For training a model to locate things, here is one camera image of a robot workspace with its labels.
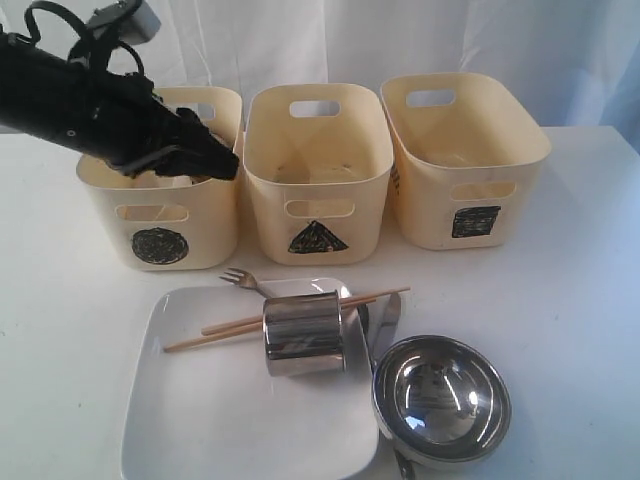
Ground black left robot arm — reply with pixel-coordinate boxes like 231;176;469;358
1;34;239;180

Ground white square plate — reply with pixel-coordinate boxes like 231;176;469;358
121;285;379;479

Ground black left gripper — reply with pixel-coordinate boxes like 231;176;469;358
74;72;240;181

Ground wooden chopstick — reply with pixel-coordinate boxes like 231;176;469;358
201;286;410;336
163;306;358;353

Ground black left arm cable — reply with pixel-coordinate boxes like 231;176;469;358
19;0;147;76

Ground cream bin with circle mark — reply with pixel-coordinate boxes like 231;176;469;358
75;86;244;273

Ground white ceramic bowl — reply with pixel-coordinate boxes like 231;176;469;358
132;171;198;189

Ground cream bin with square mark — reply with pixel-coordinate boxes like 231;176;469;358
381;73;551;250

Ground small steel fork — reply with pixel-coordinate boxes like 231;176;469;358
220;267;269;298

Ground steel mug sideways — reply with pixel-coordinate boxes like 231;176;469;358
262;291;346;377

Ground steel spoon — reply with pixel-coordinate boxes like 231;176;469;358
356;305;416;480

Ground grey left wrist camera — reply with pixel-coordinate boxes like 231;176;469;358
85;0;161;45

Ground cream bin with triangle mark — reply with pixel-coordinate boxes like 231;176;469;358
243;84;393;266

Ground steel table knife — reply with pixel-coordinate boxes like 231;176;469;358
371;293;402;362

